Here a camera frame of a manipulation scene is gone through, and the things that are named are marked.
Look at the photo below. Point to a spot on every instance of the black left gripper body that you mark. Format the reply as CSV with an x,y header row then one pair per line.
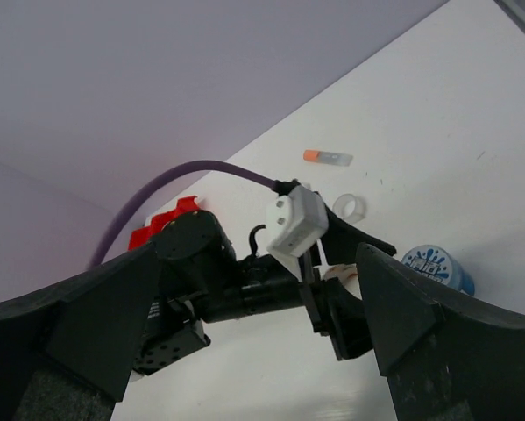
x,y
333,310

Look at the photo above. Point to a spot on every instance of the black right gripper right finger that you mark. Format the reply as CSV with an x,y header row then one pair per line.
x,y
446,355

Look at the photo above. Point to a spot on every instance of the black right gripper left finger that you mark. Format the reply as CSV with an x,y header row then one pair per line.
x,y
67,350

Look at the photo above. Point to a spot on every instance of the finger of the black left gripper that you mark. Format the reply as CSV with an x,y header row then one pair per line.
x,y
341,241

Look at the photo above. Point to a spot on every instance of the small clear tape roll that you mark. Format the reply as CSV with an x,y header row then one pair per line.
x,y
351,209

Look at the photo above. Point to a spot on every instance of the orange capped highlighter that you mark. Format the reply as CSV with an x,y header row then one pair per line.
x,y
327,158

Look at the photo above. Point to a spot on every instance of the blue lidded jar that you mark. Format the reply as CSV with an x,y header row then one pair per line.
x,y
435,263

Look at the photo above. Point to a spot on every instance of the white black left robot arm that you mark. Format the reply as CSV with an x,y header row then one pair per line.
x,y
202,281

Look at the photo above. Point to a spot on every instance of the red four-compartment bin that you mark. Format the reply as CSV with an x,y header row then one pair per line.
x,y
140,236

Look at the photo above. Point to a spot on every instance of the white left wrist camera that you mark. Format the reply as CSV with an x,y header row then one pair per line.
x,y
294,223

